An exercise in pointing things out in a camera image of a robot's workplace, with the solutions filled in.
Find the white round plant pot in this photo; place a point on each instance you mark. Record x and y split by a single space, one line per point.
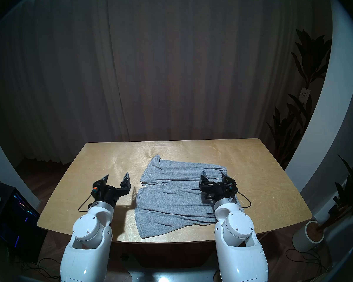
304 240

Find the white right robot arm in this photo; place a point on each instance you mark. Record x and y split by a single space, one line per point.
238 225

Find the dark table underframe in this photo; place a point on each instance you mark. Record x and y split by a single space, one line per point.
164 253

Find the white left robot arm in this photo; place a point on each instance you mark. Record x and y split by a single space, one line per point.
85 228

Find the white plant tag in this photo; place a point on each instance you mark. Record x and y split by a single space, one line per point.
304 95

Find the tall dark leafy plant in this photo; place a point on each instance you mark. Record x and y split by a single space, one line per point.
311 58

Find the potted dark leafy plant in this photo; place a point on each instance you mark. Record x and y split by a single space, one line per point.
348 193

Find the grey fabric pants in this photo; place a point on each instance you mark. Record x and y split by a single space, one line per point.
170 202

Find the brown pleated curtain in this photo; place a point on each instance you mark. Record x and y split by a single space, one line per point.
164 64

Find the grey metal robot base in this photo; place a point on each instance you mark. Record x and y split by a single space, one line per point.
170 276

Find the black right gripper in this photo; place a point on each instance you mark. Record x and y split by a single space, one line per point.
217 190

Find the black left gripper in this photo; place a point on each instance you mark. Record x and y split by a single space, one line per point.
108 194

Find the black computer tower with lights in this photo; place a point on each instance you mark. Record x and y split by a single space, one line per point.
14 219

